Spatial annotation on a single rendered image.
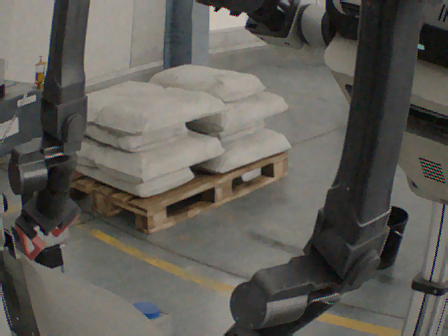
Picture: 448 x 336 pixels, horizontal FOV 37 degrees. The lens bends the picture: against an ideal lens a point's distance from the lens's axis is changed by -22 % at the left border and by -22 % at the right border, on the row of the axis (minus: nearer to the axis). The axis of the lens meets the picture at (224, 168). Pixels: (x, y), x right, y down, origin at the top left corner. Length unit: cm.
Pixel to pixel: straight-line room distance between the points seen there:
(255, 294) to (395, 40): 31
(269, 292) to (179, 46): 662
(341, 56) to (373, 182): 54
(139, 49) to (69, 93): 606
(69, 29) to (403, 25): 55
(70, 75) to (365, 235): 48
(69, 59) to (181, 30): 626
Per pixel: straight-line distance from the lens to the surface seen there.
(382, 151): 68
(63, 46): 101
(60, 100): 103
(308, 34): 128
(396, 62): 62
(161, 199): 419
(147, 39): 714
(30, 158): 104
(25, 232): 112
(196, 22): 705
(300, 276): 77
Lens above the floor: 161
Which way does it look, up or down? 18 degrees down
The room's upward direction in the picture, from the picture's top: straight up
